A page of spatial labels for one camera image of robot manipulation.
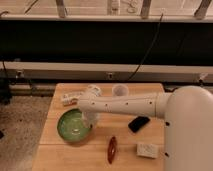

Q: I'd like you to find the red-brown oval object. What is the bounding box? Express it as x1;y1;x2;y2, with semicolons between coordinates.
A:
107;136;117;163

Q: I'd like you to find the white sponge block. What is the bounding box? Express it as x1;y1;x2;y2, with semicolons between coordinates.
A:
137;142;159;159

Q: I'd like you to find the black hanging cable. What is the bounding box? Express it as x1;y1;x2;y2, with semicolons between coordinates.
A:
125;13;165;82

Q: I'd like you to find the green ceramic bowl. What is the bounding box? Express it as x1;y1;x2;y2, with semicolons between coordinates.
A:
57;108;92;143

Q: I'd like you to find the black phone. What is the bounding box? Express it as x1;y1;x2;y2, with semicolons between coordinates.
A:
128;116;150;133

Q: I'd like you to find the white plastic bottle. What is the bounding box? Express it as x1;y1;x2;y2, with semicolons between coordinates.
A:
61;92;82;106

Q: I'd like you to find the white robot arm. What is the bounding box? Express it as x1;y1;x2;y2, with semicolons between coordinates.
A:
78;86;213;171

